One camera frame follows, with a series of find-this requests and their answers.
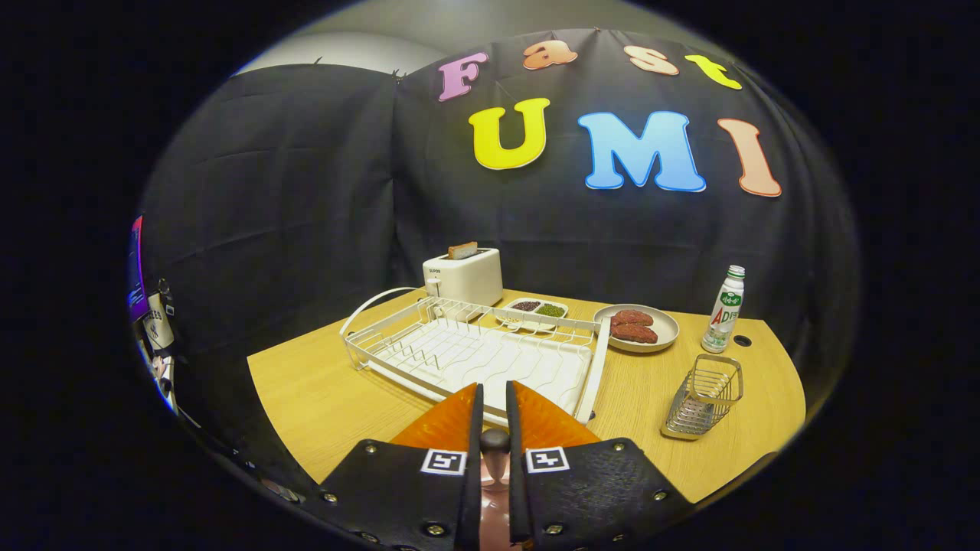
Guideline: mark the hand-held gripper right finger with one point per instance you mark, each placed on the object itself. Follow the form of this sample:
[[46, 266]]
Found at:
[[514, 490]]

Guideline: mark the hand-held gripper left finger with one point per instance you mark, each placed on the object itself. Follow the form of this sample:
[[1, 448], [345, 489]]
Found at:
[[475, 490]]

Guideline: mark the white divided bean dish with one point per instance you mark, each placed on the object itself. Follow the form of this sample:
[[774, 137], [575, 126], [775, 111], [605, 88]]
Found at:
[[536, 314]]

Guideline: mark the beige plate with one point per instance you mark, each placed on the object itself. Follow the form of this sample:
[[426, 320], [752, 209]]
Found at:
[[666, 329]]

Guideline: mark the red meat piece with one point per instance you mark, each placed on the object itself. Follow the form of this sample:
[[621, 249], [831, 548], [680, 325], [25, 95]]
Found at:
[[635, 334], [632, 317]]

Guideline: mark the white toaster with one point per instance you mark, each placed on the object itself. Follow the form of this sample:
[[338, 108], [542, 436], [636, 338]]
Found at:
[[467, 277]]

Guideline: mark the toast slice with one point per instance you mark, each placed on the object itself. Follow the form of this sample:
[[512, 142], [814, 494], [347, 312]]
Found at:
[[462, 250]]

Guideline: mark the white green drink bottle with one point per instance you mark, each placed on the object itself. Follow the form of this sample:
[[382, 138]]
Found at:
[[723, 314]]

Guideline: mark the black backdrop cloth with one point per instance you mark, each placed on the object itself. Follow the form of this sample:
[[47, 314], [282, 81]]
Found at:
[[291, 229]]

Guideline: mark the white printed tag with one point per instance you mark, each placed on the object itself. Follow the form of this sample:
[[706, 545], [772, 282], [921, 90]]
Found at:
[[159, 325]]

